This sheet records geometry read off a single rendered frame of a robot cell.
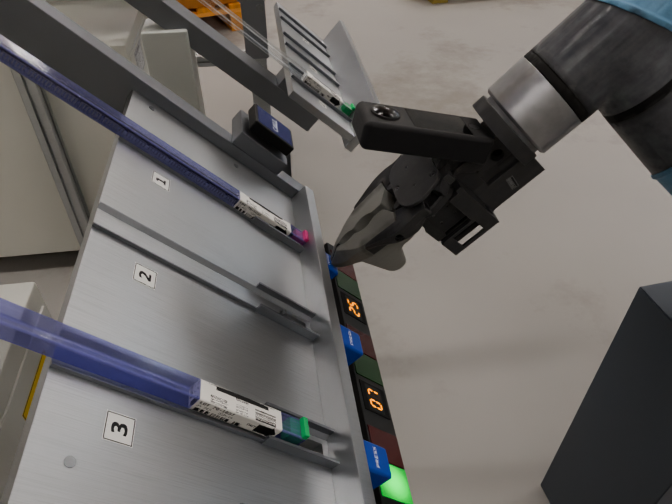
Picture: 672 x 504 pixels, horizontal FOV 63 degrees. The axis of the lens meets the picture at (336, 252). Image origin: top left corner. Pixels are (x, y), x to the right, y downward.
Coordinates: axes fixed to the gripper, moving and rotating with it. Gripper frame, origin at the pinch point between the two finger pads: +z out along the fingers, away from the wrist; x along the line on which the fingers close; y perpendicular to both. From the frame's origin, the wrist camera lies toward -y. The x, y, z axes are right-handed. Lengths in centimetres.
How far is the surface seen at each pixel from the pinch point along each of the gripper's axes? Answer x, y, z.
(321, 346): -13.4, -3.6, 0.7
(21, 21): 7.9, -32.3, 2.2
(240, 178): 5.0, -10.6, 1.6
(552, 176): 110, 116, -14
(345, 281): 0.4, 4.0, 2.5
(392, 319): 52, 65, 35
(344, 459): -23.2, -3.6, 0.3
